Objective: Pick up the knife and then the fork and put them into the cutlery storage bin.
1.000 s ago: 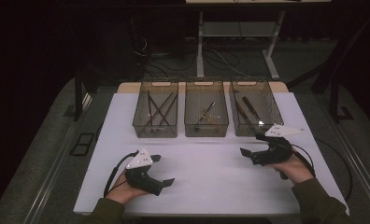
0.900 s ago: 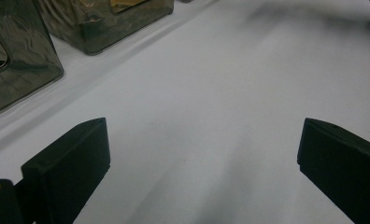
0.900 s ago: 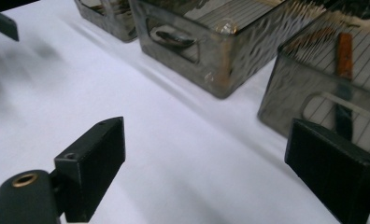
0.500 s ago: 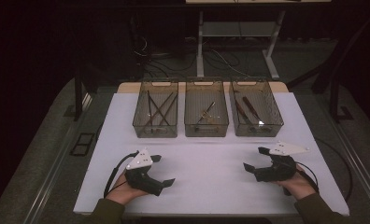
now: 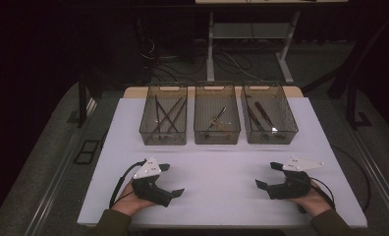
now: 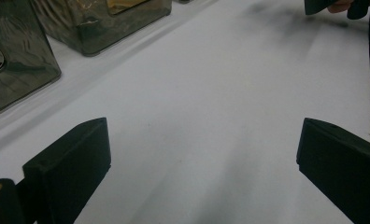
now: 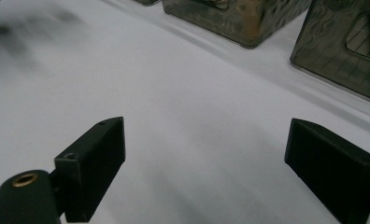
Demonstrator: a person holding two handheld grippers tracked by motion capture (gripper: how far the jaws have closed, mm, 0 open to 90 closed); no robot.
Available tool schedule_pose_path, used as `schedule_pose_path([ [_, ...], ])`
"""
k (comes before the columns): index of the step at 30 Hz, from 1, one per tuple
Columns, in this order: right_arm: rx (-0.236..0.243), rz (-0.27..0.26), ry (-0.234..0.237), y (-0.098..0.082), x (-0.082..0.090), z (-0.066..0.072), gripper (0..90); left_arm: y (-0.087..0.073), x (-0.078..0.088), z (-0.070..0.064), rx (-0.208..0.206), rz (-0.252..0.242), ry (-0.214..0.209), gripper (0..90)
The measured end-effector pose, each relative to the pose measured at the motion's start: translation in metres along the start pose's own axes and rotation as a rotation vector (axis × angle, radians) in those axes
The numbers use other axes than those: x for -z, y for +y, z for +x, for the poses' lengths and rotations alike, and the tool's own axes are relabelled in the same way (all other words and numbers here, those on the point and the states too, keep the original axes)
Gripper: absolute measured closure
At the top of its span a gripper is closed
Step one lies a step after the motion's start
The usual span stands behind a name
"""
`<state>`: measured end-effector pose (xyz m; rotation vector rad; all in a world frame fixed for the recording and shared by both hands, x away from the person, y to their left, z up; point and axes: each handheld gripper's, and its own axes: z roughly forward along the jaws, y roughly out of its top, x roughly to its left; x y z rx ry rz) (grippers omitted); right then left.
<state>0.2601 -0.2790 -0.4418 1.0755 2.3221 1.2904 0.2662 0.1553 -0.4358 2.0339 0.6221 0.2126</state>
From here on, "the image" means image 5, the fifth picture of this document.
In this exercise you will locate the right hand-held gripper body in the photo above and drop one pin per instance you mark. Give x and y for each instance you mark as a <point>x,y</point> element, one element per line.
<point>294,188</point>

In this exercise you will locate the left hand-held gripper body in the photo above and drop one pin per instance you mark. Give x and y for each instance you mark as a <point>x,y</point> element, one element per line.
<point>149,190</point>

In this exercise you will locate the clear grey plastic bin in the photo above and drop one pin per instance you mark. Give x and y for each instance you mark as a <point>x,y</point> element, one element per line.
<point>174,134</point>
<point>216,98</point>
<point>281,108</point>

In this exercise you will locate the metal spoon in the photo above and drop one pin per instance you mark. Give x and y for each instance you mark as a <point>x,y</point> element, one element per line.
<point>221,113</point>

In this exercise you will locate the person's left hand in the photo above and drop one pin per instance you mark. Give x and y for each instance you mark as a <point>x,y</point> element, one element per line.
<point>130,204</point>

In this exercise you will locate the person's right hand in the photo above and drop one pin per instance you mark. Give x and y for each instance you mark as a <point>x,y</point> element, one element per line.
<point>313,205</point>

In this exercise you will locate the black metal stand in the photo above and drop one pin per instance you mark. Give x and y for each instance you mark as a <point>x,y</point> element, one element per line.
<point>82,101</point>
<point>352,105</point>

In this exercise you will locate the white-legged desk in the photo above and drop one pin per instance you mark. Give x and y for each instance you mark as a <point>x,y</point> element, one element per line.
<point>210,49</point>

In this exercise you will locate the metal floor rail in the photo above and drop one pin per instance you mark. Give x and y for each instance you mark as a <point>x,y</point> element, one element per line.
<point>376,170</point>
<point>56,177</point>

